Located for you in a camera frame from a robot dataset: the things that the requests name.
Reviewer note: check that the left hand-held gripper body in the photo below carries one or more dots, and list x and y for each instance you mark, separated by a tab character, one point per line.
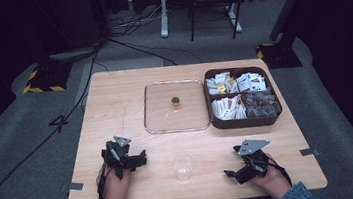
117	156

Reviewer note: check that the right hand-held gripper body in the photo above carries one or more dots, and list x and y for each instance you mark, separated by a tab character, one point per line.
254	162

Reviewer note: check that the person's right hand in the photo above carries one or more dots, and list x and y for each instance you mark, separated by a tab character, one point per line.
273	182

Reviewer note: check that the person's left hand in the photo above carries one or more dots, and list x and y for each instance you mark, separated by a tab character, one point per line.
115	187

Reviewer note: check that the brown compartment box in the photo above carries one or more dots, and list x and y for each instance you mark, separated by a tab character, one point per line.
244	122

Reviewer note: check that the pile of long white packets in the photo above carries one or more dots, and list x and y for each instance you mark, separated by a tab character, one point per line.
229	108

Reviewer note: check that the clear plastic cup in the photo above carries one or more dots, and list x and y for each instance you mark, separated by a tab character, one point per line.
183	166

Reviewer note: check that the clear lid with gold knob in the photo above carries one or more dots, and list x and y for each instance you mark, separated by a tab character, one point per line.
166	114

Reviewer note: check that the pile of dark grey packets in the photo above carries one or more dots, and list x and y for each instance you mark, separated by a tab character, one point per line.
260	104

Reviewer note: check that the grey tape piece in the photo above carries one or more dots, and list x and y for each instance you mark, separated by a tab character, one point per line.
76	186
309	152

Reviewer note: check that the pile of white yellow packets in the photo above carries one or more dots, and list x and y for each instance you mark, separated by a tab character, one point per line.
219	83

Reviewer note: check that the pile of white red packets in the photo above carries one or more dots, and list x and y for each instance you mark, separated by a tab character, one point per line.
251	82

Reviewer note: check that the black yellow striped stand base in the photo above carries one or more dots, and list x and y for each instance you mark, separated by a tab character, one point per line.
46	79
278	56

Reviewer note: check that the white desk leg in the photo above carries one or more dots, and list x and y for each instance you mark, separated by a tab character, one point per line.
164	17
235	19

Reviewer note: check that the black slanted stand pole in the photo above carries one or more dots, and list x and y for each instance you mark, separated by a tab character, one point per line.
290	1

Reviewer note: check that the black metal chair frame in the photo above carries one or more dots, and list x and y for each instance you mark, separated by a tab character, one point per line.
211	0

